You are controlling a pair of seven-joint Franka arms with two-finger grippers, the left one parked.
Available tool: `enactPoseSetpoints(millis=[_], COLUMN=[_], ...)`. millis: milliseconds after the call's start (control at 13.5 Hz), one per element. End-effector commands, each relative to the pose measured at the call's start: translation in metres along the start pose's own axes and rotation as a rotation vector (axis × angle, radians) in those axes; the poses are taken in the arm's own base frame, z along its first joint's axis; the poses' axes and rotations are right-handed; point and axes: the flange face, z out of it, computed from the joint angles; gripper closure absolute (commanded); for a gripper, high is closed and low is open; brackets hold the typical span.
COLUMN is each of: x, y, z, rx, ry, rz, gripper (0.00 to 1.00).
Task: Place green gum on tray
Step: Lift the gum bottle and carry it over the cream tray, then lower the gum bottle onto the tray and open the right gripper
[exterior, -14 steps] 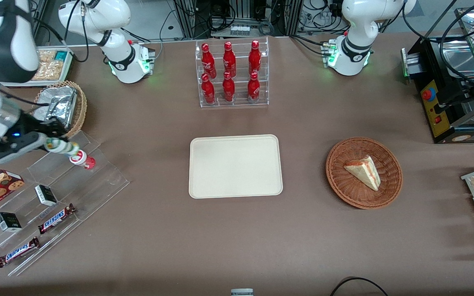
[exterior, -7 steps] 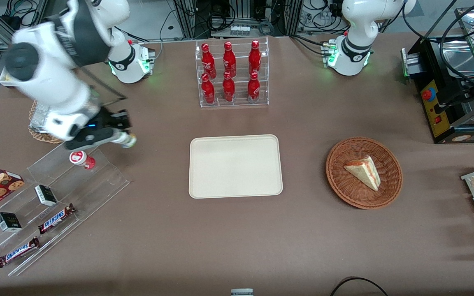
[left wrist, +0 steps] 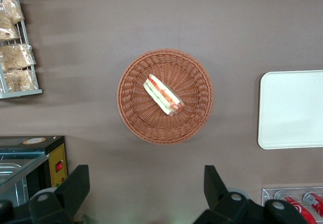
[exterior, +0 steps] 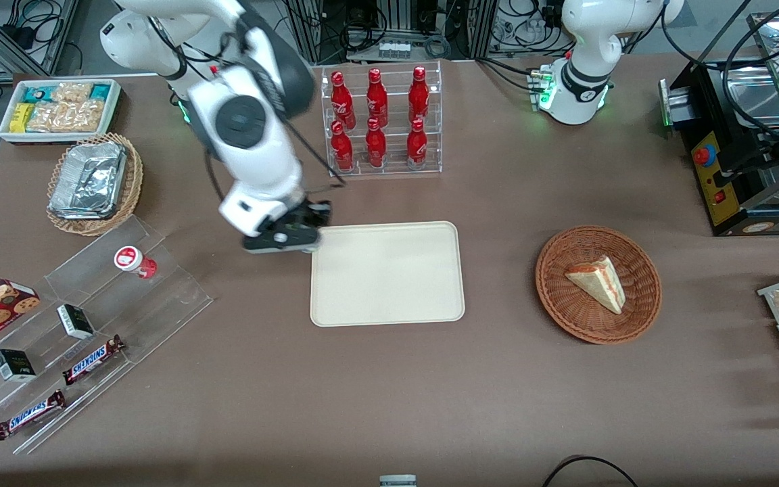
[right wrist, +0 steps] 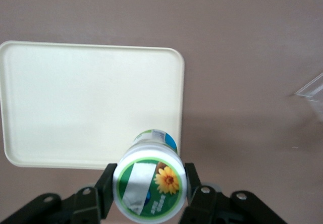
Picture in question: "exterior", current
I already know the clear acrylic stepped shelf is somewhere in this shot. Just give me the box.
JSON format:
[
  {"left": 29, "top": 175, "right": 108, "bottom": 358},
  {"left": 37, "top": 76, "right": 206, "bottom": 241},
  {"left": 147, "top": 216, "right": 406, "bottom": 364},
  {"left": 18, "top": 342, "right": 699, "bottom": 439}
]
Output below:
[{"left": 0, "top": 215, "right": 214, "bottom": 455}]

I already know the cream plastic tray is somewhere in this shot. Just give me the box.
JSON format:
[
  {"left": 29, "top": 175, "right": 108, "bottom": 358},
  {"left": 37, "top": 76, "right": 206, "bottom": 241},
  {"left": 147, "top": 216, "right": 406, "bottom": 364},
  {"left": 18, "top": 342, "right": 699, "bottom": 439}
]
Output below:
[{"left": 310, "top": 221, "right": 466, "bottom": 328}]

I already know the clear acrylic bottle rack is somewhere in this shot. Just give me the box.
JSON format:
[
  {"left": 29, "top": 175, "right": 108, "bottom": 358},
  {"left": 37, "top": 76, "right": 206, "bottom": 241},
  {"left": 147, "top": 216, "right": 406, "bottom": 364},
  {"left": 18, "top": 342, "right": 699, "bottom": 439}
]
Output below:
[{"left": 321, "top": 61, "right": 443, "bottom": 178}]

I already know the stack of foil trays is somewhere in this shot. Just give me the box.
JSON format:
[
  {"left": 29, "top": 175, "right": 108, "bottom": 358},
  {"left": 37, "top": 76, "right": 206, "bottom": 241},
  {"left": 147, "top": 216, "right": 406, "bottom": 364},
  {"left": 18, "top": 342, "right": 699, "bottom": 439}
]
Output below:
[{"left": 49, "top": 141, "right": 128, "bottom": 221}]

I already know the clear bag of crackers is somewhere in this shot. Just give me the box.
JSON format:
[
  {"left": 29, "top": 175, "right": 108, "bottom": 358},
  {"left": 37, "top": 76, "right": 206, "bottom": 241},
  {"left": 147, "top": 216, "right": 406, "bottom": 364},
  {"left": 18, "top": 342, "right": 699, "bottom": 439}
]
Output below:
[
  {"left": 51, "top": 83, "right": 94, "bottom": 104},
  {"left": 28, "top": 101, "right": 103, "bottom": 133}
]

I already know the red cola bottle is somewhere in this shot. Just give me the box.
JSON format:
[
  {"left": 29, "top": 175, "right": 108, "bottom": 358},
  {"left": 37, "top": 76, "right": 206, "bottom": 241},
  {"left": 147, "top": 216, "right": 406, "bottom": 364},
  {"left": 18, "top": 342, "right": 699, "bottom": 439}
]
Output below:
[
  {"left": 331, "top": 70, "right": 356, "bottom": 129},
  {"left": 406, "top": 118, "right": 428, "bottom": 170},
  {"left": 331, "top": 120, "right": 355, "bottom": 171},
  {"left": 408, "top": 66, "right": 430, "bottom": 122},
  {"left": 367, "top": 68, "right": 389, "bottom": 126},
  {"left": 365, "top": 118, "right": 387, "bottom": 168}
]

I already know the light wicker basket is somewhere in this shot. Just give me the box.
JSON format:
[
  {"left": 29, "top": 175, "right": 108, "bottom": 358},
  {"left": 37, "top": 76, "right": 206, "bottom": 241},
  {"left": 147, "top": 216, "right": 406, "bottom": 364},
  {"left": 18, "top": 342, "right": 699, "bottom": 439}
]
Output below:
[{"left": 46, "top": 133, "right": 144, "bottom": 237}]

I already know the black machine with yellow panel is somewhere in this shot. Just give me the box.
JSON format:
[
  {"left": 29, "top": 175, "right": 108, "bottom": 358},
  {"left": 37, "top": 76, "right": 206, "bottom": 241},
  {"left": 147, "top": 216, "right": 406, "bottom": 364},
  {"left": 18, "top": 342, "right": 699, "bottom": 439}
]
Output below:
[{"left": 660, "top": 41, "right": 779, "bottom": 237}]

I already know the Snickers chocolate bar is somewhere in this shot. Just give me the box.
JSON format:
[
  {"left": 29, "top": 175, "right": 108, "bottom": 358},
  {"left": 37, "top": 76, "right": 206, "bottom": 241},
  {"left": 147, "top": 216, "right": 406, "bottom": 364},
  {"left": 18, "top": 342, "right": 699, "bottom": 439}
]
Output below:
[
  {"left": 0, "top": 390, "right": 66, "bottom": 441},
  {"left": 62, "top": 335, "right": 126, "bottom": 386}
]

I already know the small black carton box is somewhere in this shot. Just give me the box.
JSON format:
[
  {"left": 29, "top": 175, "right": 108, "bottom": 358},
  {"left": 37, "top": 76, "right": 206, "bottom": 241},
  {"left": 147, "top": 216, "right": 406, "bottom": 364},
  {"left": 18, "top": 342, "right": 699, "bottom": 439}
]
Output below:
[
  {"left": 57, "top": 304, "right": 95, "bottom": 340},
  {"left": 0, "top": 349, "right": 37, "bottom": 383}
]

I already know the triangular sandwich wedge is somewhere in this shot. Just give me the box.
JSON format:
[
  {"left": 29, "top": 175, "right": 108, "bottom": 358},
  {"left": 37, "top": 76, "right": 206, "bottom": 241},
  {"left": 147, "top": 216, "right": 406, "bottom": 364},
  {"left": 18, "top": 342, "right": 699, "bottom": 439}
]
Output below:
[{"left": 564, "top": 255, "right": 627, "bottom": 315}]

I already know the black cable loop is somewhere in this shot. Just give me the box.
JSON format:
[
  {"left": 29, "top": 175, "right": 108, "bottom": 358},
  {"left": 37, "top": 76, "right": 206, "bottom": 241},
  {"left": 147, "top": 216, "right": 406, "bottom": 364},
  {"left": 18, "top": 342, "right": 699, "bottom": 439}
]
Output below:
[{"left": 542, "top": 456, "right": 640, "bottom": 487}]

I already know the red white yogurt cup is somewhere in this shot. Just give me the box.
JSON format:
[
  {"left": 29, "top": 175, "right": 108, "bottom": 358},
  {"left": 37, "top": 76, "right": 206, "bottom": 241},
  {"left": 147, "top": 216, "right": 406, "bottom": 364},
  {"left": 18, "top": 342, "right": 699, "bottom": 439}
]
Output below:
[{"left": 114, "top": 246, "right": 158, "bottom": 279}]

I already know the white snack bin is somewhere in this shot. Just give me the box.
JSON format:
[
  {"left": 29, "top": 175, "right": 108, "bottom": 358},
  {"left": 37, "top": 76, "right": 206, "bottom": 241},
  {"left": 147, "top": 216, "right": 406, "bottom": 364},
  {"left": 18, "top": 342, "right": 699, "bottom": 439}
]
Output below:
[{"left": 0, "top": 79, "right": 122, "bottom": 145}]

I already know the brown wicker basket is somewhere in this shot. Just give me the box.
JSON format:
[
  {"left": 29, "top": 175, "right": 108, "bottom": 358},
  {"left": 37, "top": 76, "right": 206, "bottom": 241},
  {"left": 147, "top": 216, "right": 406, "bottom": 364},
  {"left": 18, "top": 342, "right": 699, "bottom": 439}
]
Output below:
[{"left": 536, "top": 225, "right": 663, "bottom": 345}]

